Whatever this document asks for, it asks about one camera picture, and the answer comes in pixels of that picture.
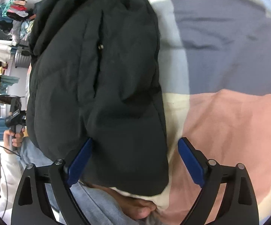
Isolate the black puffer jacket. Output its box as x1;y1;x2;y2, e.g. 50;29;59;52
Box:
26;0;169;197

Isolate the white sleeve forearm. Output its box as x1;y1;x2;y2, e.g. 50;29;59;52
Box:
0;151;23;224

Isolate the teal clothes hanger rack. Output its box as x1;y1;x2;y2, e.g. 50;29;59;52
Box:
0;0;14;17

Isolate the person's left hand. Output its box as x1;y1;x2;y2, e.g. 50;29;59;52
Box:
3;128;24;154

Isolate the grey suitcase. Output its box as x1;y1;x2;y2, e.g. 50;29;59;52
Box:
14;46;31;68

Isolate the patchwork bed cover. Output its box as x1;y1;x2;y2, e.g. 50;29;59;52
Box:
25;0;271;225

